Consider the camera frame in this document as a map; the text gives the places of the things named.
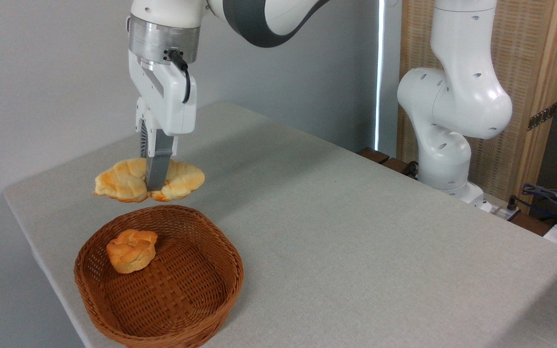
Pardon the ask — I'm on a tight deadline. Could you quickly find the dark metal screen hinge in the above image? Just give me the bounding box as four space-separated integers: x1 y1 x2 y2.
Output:
528 103 557 131

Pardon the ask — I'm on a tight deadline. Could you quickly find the blue grey clamp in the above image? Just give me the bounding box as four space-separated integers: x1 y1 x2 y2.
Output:
522 183 557 202

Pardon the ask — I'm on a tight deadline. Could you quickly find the round golden bread roll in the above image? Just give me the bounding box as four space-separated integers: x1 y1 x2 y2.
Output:
106 229 159 274

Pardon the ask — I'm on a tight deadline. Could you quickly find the white power strip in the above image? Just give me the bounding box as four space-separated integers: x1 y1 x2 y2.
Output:
490 205 522 221

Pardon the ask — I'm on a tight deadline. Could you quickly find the black cable bundle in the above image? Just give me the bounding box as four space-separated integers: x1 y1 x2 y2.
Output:
508 191 557 229

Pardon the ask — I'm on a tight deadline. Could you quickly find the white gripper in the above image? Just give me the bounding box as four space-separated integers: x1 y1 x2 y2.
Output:
128 50 197 192

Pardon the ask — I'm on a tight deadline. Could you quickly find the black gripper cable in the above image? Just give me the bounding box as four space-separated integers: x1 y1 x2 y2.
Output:
167 50 191 104

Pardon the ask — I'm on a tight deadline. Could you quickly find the brown wicker basket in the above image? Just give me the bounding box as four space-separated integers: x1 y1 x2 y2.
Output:
74 204 244 348

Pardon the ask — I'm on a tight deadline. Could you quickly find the grey tablecloth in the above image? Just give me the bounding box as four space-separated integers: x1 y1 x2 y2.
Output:
3 101 557 348

